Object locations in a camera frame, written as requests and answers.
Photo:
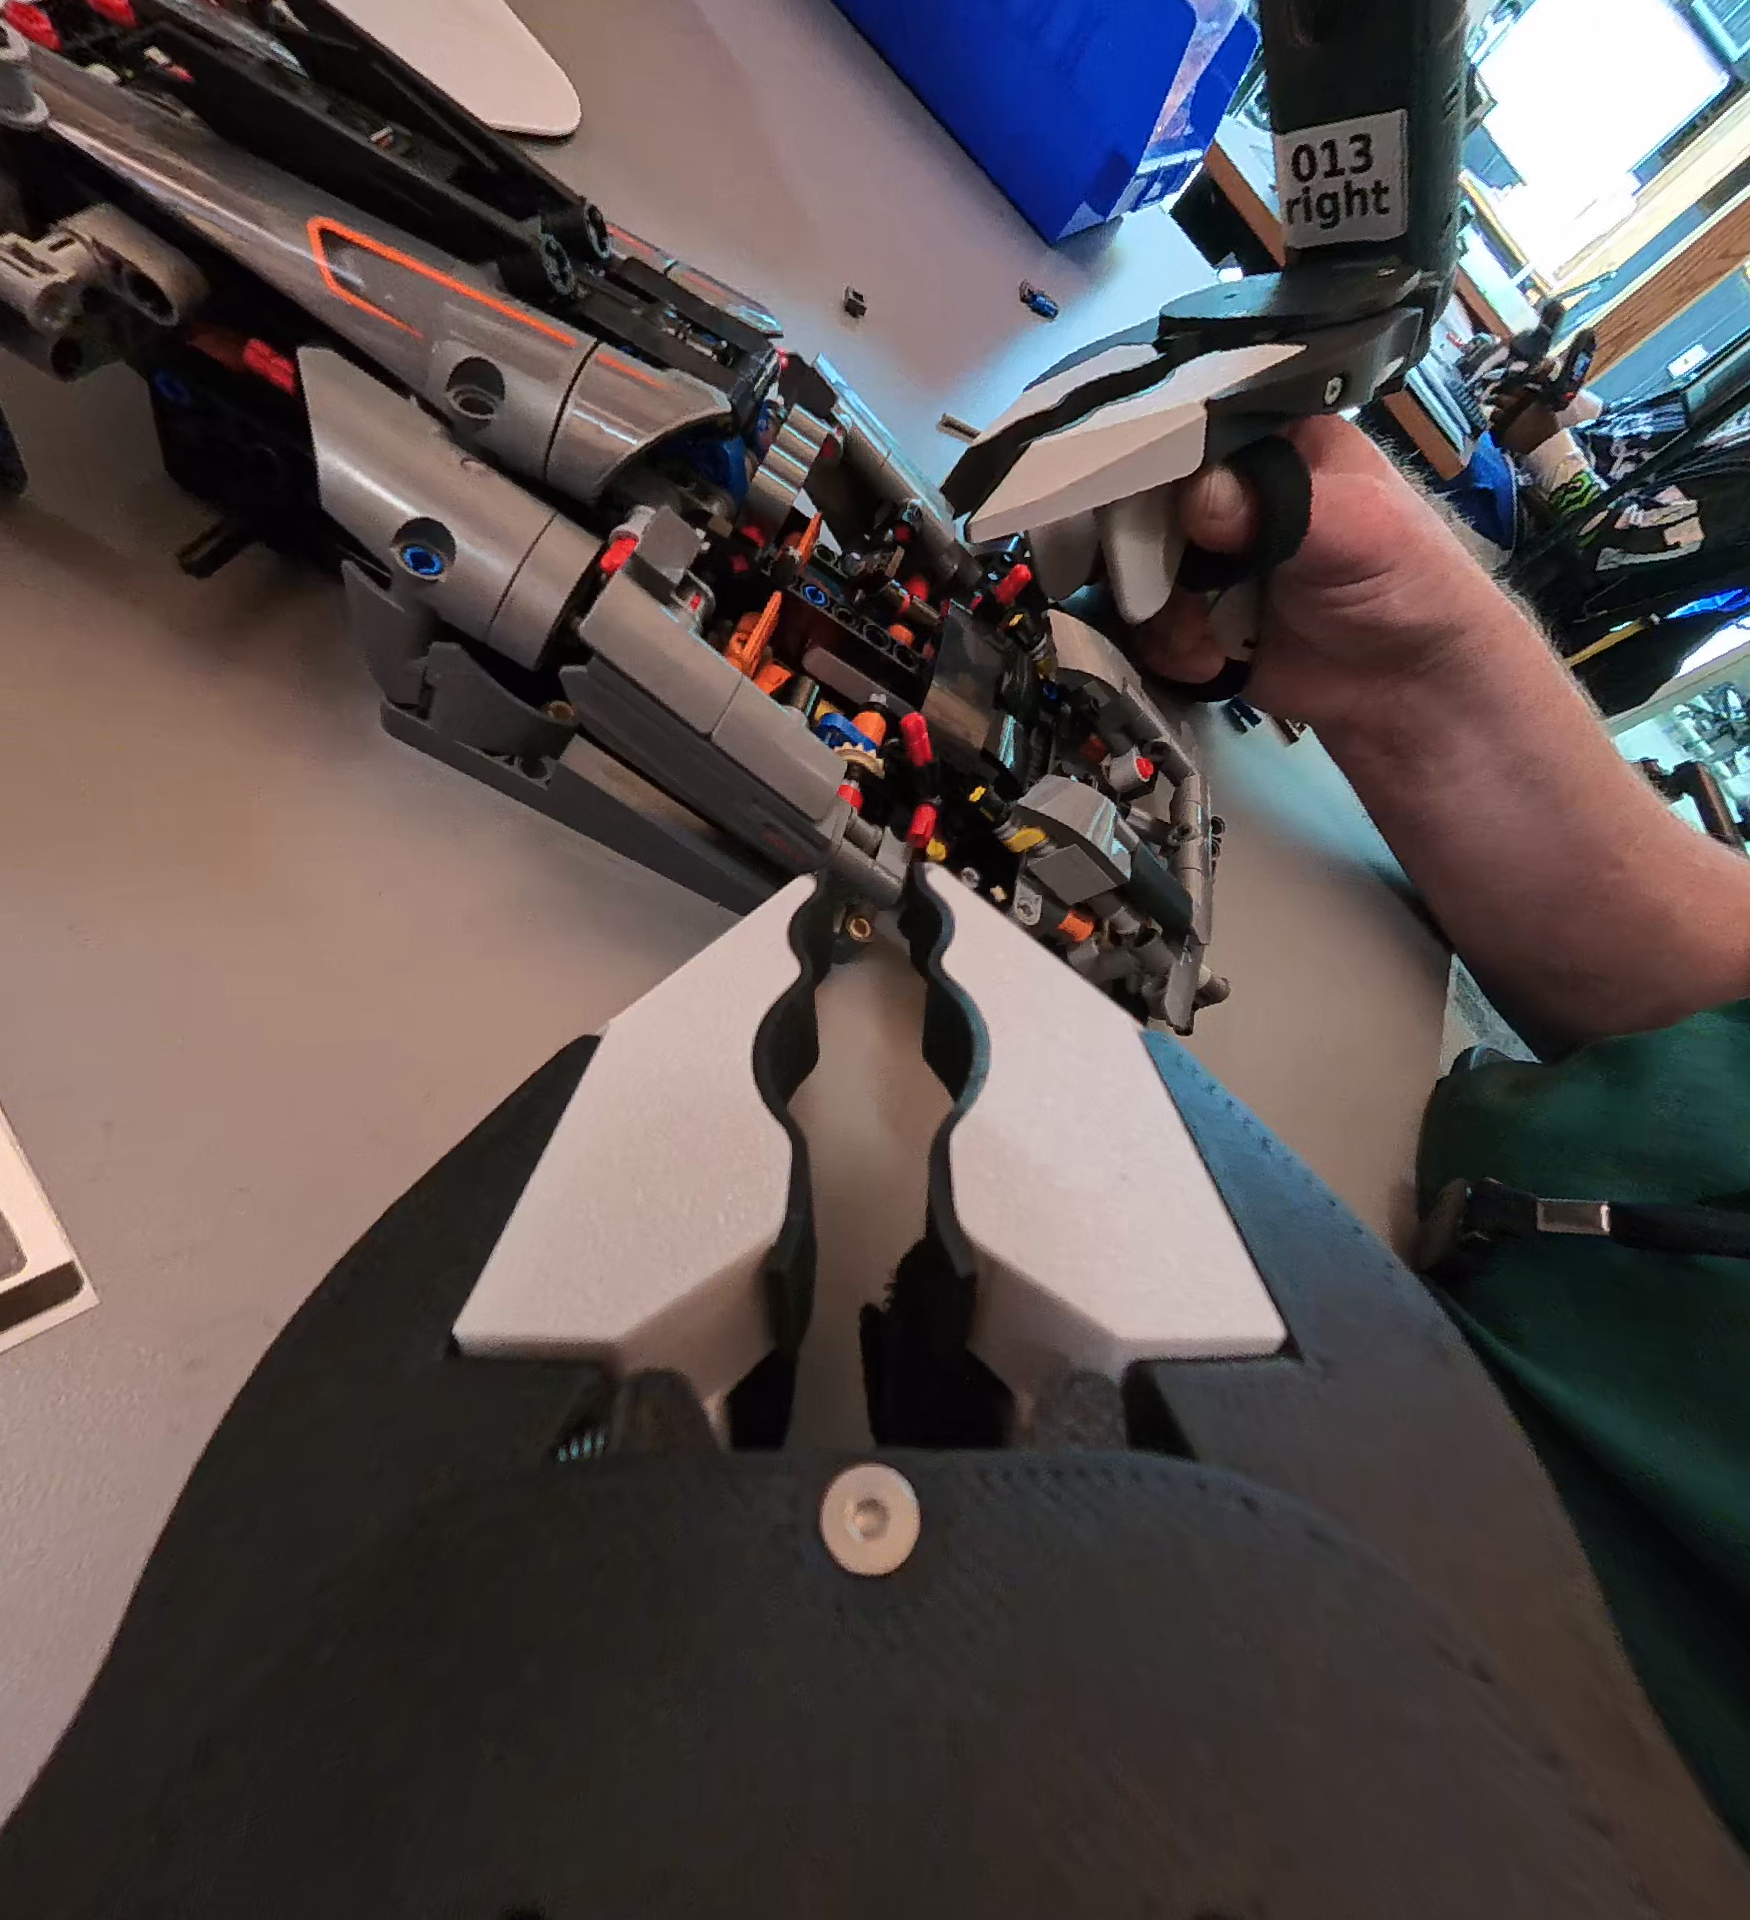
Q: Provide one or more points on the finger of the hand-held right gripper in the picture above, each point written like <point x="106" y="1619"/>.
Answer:
<point x="1099" y="382"/>
<point x="1099" y="463"/>

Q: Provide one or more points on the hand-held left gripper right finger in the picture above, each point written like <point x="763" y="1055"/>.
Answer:
<point x="1115" y="1201"/>

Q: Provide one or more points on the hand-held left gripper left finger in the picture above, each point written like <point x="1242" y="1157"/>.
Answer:
<point x="622" y="1201"/>

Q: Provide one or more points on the grey lego cylinder assembly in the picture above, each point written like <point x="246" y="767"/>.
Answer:
<point x="726" y="721"/>

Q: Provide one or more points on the large grey lego vehicle model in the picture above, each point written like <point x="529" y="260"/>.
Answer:
<point x="440" y="449"/>

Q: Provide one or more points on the person's right forearm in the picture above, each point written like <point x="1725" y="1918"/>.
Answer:
<point x="1566" y="841"/>

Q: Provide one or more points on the scattered small lego pieces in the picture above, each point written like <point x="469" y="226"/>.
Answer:
<point x="858" y="301"/>

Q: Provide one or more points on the person's right hand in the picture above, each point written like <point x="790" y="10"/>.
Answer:
<point x="1339" y="584"/>

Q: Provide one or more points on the blue plastic bin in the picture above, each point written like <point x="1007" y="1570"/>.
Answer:
<point x="1027" y="104"/>

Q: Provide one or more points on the white flat board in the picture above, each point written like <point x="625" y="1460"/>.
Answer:
<point x="484" y="60"/>

